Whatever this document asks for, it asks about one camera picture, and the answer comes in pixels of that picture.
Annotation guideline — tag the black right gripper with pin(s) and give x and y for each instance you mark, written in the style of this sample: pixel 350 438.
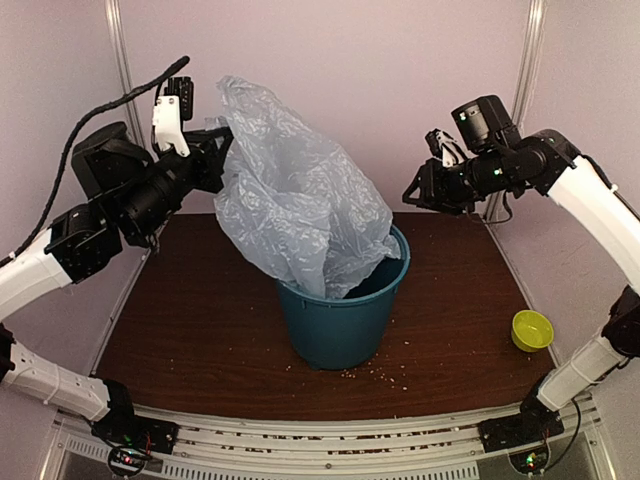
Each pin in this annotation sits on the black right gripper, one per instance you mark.
pixel 432 192

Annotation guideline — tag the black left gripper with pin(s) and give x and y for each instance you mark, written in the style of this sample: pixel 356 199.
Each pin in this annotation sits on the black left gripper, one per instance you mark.
pixel 209 159

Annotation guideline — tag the translucent grey plastic bag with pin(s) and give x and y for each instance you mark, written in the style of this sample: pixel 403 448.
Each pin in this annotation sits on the translucent grey plastic bag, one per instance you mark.
pixel 294 203

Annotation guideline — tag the teal plastic trash bin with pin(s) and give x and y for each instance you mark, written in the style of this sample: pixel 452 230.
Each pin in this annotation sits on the teal plastic trash bin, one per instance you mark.
pixel 337 334

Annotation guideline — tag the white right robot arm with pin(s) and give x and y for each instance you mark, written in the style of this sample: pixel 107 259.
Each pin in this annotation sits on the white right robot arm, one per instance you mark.
pixel 552 166

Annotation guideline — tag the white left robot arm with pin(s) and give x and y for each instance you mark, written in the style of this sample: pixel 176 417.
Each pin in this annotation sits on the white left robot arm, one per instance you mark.
pixel 77 245

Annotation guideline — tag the yellow plastic bowl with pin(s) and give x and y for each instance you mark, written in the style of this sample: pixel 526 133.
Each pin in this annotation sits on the yellow plastic bowl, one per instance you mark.
pixel 531 331

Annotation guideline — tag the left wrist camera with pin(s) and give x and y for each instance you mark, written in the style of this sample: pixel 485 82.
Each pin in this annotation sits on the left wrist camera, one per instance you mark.
pixel 107 160

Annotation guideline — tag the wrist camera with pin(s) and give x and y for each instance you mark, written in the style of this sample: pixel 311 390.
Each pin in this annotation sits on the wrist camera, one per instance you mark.
pixel 484 125
pixel 107 160

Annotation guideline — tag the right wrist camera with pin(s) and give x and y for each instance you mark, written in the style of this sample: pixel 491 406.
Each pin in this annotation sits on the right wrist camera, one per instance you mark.
pixel 484 125

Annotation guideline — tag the left aluminium corner post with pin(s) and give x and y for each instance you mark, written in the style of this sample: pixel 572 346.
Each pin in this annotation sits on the left aluminium corner post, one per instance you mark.
pixel 118 43

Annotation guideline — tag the aluminium corner post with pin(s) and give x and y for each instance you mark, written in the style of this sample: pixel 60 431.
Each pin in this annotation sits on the aluminium corner post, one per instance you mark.
pixel 118 43
pixel 496 211

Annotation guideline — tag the right aluminium corner post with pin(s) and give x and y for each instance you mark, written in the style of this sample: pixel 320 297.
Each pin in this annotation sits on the right aluminium corner post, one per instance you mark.
pixel 496 211

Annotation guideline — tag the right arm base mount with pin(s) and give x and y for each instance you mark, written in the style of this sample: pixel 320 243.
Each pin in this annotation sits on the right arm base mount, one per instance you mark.
pixel 526 436

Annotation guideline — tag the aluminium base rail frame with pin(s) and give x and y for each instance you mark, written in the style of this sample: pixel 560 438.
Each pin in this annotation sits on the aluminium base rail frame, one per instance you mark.
pixel 447 446

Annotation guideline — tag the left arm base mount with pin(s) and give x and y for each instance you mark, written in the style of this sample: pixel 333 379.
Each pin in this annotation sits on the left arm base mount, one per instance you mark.
pixel 134 440

